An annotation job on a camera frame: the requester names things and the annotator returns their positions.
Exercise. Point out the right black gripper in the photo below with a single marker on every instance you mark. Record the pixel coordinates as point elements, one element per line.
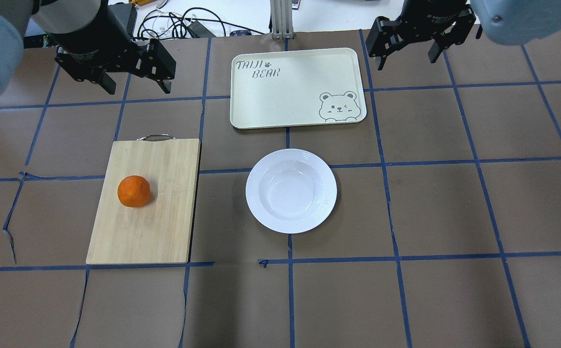
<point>430,14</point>

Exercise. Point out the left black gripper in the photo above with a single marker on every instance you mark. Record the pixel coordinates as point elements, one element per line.
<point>88,40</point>

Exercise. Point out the orange fruit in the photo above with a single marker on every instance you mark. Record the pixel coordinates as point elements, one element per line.
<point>134,191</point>

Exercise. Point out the white round plate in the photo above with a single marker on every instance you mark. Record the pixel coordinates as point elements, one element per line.
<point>291,191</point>

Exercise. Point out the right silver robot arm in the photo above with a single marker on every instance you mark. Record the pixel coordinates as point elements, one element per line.
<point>516,22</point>

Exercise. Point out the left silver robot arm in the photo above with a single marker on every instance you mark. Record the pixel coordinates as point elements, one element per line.
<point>14,19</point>

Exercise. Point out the cream bear tray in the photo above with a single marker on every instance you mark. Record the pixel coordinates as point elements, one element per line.
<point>296,88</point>

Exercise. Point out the black power adapter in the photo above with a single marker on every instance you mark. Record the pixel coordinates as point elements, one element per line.
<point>197,30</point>

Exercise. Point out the bamboo cutting board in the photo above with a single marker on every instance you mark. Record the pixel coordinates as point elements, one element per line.
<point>146,209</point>

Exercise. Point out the aluminium frame post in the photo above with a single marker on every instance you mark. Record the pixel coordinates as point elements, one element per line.
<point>282,19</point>

